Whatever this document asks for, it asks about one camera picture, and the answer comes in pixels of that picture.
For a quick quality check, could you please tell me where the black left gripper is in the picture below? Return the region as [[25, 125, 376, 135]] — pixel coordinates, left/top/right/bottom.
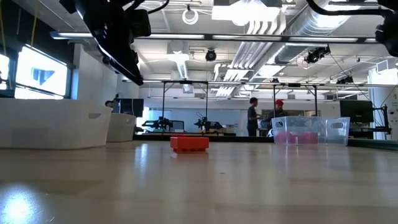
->
[[58, 0, 144, 86]]

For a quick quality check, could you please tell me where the black computer monitor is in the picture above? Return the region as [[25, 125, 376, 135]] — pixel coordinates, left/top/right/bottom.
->
[[339, 99, 374, 124], [112, 98, 145, 118]]

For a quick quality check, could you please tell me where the off-white plastic bin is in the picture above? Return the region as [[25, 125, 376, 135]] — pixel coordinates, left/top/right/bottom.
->
[[106, 112, 137, 143]]

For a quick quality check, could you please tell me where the black overhead light bar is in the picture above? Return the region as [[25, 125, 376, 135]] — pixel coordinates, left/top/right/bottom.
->
[[49, 30, 398, 44]]

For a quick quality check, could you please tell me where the white plastic bin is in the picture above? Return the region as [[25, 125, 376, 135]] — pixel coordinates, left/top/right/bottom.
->
[[0, 98, 113, 150]]

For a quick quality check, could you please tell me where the orange toy brick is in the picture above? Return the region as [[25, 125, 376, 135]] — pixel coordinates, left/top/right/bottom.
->
[[170, 136, 211, 153]]

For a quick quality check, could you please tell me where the black ceiling spotlight cluster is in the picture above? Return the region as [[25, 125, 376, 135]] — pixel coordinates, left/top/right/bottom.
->
[[304, 45, 331, 65]]

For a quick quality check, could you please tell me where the clear plastic bin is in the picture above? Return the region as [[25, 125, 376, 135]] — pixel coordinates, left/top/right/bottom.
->
[[271, 116, 351, 146]]

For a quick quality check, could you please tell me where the black ceiling track fixture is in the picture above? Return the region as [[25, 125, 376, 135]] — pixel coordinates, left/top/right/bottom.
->
[[328, 1, 384, 14]]

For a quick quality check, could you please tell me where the black equipment stand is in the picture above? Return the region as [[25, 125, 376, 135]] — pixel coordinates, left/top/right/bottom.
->
[[373, 105, 392, 135]]

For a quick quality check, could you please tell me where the white ventilation duct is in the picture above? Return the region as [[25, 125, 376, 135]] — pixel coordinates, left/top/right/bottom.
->
[[167, 40, 190, 80]]

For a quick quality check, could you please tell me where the black workstation frame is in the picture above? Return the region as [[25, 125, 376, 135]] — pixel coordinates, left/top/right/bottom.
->
[[272, 83, 318, 118], [161, 80, 209, 127]]

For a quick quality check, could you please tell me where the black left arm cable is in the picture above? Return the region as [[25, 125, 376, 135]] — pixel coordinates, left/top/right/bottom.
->
[[146, 0, 171, 16]]

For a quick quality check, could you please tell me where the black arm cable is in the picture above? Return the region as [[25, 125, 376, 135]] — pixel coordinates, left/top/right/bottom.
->
[[146, 0, 171, 16], [306, 0, 385, 17]]

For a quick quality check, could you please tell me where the white coiled cable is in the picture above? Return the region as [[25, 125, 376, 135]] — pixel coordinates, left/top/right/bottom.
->
[[182, 8, 200, 26]]

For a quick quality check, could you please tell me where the black aluminium table frame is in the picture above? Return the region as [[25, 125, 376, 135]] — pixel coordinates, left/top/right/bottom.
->
[[132, 133, 398, 151]]

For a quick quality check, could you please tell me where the large bright wall display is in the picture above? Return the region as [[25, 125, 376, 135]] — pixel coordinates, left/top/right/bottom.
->
[[0, 52, 12, 91], [15, 44, 70, 98]]

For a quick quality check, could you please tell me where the yellow hanging cable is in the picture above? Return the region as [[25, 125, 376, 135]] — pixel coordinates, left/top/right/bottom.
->
[[0, 0, 6, 47], [30, 0, 40, 47]]

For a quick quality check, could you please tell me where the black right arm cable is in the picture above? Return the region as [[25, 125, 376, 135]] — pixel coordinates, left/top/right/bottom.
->
[[306, 0, 385, 17]]

